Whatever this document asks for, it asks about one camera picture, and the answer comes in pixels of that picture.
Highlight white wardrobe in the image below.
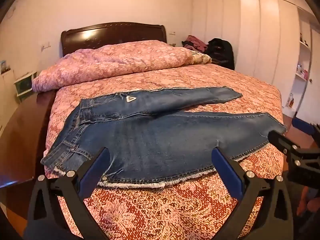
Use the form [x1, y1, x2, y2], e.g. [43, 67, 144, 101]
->
[192, 0, 320, 117]

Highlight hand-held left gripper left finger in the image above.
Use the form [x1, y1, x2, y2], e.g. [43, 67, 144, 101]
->
[24, 147, 110, 240]

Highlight black backpack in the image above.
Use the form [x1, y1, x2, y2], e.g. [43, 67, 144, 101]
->
[206, 38, 235, 70]

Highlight bed with red floral cover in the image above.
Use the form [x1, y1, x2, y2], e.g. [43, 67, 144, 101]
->
[42, 62, 285, 240]

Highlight blue denim pants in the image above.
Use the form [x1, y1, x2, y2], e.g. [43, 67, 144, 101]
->
[41, 86, 287, 188]

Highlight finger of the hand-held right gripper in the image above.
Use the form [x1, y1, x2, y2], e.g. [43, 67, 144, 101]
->
[291, 117, 320, 140]
[268, 130, 300, 155]

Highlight yellow floral pillow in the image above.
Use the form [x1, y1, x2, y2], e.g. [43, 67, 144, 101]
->
[186, 50, 212, 65]

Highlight maroon clothes pile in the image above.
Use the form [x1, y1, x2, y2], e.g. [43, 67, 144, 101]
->
[182, 35, 208, 52]

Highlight pink floral quilt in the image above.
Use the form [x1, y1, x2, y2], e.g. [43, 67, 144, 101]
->
[32, 40, 194, 93]

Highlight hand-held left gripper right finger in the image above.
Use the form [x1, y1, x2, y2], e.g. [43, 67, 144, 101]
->
[211, 148, 298, 240]

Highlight dark wooden headboard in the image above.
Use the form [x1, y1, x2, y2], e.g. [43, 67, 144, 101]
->
[61, 22, 167, 57]

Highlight person's right hand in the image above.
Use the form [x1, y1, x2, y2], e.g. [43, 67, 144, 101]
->
[297, 189, 320, 217]

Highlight dark wooden side table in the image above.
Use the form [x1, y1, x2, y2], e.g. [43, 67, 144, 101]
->
[0, 90, 57, 188]

